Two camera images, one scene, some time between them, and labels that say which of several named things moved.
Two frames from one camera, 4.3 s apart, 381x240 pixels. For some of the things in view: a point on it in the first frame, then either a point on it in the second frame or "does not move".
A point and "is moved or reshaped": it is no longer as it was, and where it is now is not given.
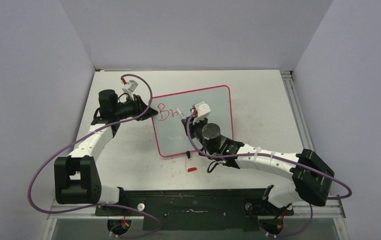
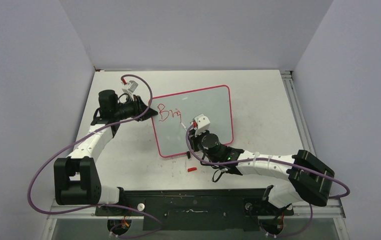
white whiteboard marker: [183, 116] is moved or reshaped
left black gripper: [139, 107] does not move
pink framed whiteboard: [170, 133] does not move
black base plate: [231, 210] does not move
